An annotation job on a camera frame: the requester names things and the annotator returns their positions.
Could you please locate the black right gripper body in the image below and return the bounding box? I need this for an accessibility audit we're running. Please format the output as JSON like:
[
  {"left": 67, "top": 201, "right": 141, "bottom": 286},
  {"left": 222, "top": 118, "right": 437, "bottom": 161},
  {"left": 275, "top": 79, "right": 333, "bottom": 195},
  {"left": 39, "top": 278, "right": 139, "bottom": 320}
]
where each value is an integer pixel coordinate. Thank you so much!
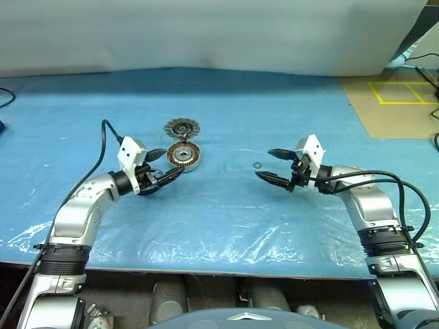
[{"left": 289, "top": 152, "right": 314, "bottom": 193}]

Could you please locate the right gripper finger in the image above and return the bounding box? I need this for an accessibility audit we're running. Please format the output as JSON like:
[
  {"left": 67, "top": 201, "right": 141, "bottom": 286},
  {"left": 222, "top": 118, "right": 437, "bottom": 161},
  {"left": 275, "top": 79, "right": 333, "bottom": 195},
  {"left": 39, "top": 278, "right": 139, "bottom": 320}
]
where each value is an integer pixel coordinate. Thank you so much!
[
  {"left": 254, "top": 171, "right": 294, "bottom": 191},
  {"left": 267, "top": 147, "right": 298, "bottom": 162}
]

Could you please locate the motor housing with copper windings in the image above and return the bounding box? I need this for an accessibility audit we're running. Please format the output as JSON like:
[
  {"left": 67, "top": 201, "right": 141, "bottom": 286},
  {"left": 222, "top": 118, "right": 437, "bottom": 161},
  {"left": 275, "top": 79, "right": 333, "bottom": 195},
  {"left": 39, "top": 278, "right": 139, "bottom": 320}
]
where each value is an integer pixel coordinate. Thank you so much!
[{"left": 165, "top": 142, "right": 203, "bottom": 173}]

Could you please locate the thin black cable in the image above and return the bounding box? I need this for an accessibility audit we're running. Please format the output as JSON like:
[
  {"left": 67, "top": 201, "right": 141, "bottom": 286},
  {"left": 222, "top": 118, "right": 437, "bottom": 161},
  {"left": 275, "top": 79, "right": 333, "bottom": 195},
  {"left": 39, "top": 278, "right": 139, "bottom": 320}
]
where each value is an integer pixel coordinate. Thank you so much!
[{"left": 0, "top": 87, "right": 16, "bottom": 110}]

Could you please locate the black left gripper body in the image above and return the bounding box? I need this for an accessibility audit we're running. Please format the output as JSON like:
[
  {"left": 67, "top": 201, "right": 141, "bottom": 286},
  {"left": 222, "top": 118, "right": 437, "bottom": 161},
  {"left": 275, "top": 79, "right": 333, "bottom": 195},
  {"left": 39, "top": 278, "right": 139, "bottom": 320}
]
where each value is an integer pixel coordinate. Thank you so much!
[{"left": 135, "top": 162, "right": 163, "bottom": 197}]

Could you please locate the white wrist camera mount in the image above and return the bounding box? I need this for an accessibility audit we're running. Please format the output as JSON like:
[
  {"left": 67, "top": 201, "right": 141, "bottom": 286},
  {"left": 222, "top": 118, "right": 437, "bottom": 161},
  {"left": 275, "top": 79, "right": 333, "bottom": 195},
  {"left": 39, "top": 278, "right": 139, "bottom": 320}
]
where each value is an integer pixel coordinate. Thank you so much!
[
  {"left": 295, "top": 134, "right": 327, "bottom": 189},
  {"left": 117, "top": 136, "right": 150, "bottom": 195}
]

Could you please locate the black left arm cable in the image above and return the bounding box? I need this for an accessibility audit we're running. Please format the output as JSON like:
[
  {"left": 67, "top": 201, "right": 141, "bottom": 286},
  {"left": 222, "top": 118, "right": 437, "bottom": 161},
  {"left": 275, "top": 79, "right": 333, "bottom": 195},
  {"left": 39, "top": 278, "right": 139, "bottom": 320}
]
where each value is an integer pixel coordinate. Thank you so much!
[{"left": 0, "top": 119, "right": 124, "bottom": 329}]

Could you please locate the brown cardboard sheet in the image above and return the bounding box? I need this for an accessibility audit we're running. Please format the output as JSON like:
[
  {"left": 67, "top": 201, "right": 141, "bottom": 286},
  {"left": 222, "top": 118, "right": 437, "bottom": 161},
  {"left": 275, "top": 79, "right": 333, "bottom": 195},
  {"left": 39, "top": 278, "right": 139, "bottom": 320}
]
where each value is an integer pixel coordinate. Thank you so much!
[{"left": 337, "top": 70, "right": 439, "bottom": 140}]

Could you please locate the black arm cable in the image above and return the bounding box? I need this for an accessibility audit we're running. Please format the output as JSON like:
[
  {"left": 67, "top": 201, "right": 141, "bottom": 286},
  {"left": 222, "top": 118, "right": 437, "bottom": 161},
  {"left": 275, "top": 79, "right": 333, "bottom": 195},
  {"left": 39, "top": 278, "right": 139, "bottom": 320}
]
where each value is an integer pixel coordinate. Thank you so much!
[
  {"left": 333, "top": 180, "right": 431, "bottom": 248},
  {"left": 307, "top": 170, "right": 439, "bottom": 302},
  {"left": 0, "top": 119, "right": 124, "bottom": 329}
]

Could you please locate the silver metal bracket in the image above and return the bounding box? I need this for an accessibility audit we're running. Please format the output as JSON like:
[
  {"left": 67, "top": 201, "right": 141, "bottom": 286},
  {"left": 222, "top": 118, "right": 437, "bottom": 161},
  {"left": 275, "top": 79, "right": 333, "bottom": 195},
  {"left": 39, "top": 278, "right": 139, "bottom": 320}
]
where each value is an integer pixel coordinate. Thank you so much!
[{"left": 85, "top": 303, "right": 114, "bottom": 329}]

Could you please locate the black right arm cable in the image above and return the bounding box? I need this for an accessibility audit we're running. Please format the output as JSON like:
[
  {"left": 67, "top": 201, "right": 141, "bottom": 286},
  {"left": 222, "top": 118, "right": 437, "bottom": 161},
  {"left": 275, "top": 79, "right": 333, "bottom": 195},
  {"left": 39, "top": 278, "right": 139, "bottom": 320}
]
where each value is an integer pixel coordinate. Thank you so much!
[
  {"left": 333, "top": 180, "right": 431, "bottom": 248},
  {"left": 307, "top": 170, "right": 439, "bottom": 302}
]

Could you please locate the grey robot torso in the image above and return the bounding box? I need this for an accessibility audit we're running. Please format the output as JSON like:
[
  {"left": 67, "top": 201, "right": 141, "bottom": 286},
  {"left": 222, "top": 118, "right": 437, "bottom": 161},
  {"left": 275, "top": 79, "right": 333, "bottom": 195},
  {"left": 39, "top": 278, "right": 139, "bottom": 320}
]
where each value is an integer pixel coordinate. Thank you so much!
[{"left": 147, "top": 310, "right": 330, "bottom": 329}]

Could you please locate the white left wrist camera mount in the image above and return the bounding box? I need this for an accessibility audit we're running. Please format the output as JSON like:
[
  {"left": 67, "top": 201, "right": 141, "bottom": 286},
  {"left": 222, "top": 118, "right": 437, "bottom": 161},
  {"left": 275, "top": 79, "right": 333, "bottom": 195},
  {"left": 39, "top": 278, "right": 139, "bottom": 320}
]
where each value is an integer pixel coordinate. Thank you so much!
[{"left": 117, "top": 136, "right": 150, "bottom": 195}]

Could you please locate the finned motor cover with circuit board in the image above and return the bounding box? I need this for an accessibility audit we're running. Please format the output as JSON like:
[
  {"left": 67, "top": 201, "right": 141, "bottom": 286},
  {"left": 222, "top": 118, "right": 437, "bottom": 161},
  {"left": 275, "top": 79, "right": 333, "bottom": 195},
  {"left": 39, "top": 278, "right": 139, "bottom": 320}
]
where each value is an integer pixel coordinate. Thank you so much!
[{"left": 163, "top": 118, "right": 202, "bottom": 140}]

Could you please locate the white backdrop sheet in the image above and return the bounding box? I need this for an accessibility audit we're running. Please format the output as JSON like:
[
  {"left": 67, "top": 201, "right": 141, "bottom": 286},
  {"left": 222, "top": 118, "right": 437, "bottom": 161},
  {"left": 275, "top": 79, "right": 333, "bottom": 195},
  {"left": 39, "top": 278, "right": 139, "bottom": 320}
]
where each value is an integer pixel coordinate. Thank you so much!
[{"left": 0, "top": 0, "right": 429, "bottom": 78}]

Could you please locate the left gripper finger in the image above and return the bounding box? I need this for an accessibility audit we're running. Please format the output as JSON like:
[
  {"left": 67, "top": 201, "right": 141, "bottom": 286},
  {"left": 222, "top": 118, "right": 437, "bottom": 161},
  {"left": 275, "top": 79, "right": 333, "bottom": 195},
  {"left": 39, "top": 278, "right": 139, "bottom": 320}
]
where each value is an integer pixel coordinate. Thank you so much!
[
  {"left": 145, "top": 147, "right": 168, "bottom": 163},
  {"left": 154, "top": 167, "right": 185, "bottom": 189}
]

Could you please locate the grey rounded cylinder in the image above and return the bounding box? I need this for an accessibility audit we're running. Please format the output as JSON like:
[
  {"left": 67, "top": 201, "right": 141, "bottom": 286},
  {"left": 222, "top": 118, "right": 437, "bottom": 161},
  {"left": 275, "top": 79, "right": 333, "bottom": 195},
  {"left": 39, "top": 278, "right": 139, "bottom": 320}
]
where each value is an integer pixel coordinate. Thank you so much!
[
  {"left": 250, "top": 284, "right": 292, "bottom": 313},
  {"left": 150, "top": 279, "right": 189, "bottom": 325}
]

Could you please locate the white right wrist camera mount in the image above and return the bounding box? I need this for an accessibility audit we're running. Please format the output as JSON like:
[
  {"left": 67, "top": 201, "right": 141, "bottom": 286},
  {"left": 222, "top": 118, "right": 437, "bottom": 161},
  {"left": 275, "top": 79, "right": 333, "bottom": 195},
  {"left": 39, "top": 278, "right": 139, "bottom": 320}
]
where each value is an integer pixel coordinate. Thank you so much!
[{"left": 295, "top": 134, "right": 327, "bottom": 189}]

